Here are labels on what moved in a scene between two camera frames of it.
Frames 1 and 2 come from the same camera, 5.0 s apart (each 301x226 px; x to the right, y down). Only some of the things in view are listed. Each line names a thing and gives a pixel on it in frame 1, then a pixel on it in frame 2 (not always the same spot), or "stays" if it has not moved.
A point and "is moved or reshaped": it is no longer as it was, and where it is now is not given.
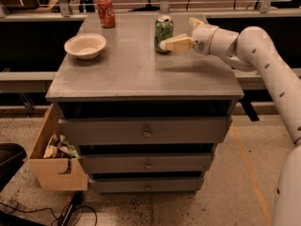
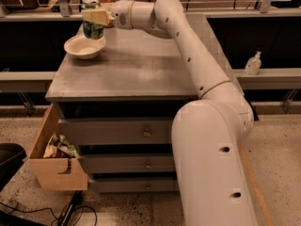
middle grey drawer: x=140 y=163 stays
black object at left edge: x=11 y=157 stays
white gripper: x=203 y=39 -> x=121 y=13
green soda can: x=164 y=29 is moved or reshaped
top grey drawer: x=138 y=131 stays
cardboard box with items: x=55 y=173 stays
